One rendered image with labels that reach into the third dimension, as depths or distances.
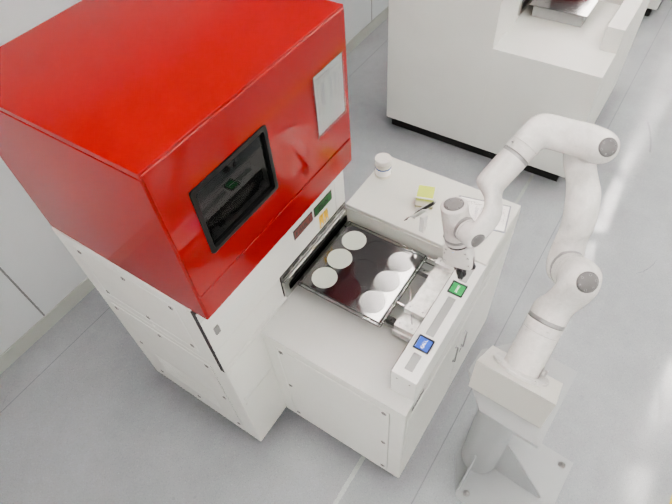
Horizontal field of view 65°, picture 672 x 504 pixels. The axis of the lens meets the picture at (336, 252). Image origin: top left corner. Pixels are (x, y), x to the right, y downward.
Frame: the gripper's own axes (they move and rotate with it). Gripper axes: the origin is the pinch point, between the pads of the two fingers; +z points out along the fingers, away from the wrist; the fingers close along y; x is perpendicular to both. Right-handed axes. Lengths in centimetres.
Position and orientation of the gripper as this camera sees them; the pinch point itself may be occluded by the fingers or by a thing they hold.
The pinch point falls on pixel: (461, 272)
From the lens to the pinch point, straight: 187.4
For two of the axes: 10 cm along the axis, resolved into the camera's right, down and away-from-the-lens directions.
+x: 5.3, -6.8, 5.0
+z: 2.3, 6.9, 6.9
